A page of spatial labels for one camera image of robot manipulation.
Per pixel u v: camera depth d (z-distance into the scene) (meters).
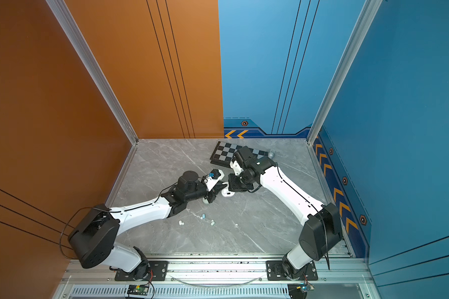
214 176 0.69
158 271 0.74
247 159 0.62
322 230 0.41
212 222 0.85
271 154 1.09
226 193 0.79
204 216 0.87
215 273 0.74
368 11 0.70
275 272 0.72
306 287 0.70
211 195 0.72
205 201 0.91
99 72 0.89
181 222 0.85
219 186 0.77
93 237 0.43
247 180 0.65
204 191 0.72
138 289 0.72
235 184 0.69
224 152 1.09
